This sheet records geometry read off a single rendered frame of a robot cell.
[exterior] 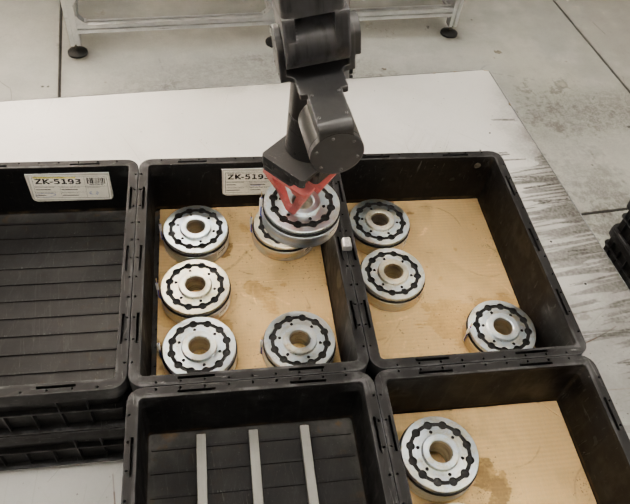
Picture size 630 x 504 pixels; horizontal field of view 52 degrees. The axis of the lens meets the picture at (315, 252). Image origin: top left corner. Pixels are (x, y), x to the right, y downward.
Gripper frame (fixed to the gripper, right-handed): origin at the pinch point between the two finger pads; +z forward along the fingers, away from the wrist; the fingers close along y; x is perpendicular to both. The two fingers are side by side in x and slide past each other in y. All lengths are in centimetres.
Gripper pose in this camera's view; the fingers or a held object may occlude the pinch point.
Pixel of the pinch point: (302, 197)
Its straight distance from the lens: 85.6
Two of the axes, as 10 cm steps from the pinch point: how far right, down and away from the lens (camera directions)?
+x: -7.8, -5.4, 3.2
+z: -1.0, 6.0, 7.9
